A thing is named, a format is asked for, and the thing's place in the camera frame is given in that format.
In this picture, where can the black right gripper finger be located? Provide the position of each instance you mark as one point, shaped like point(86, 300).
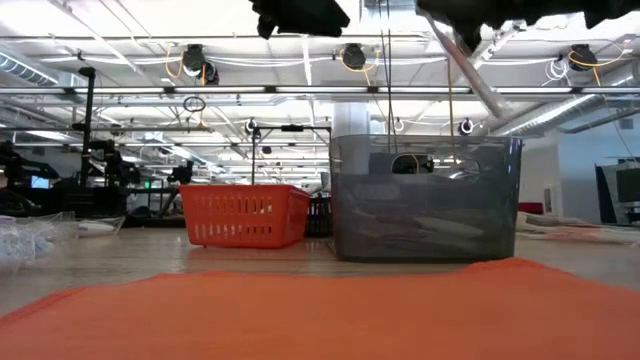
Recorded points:
point(467, 35)

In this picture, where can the black background robot arm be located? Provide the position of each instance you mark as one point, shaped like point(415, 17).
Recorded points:
point(182, 175)

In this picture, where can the long LED light bar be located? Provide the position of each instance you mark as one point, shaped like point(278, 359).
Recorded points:
point(225, 90)

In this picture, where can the smoky grey translucent bin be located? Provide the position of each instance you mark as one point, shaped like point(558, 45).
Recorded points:
point(425, 200)

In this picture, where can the red cart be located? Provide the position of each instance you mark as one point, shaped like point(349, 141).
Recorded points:
point(531, 208)

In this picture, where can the orange slotted plastic basket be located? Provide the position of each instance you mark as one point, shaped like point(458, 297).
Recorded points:
point(240, 192)

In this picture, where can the dark display screen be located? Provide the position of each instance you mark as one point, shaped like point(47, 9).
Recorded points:
point(627, 187)

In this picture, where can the black vertical stand pole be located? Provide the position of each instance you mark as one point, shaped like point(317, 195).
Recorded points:
point(89, 125)

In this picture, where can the black background robot workstation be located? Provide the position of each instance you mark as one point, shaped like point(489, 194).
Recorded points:
point(75, 200)

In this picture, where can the orange mat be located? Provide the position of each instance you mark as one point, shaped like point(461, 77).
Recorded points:
point(320, 320)

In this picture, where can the black camera rig frame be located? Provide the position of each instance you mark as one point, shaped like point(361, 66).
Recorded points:
point(292, 128)

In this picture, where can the silver ventilation duct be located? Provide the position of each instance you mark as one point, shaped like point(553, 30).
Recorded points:
point(25, 70)
point(550, 116)

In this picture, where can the black aluminium table frame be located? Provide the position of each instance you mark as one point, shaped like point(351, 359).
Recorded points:
point(150, 222)

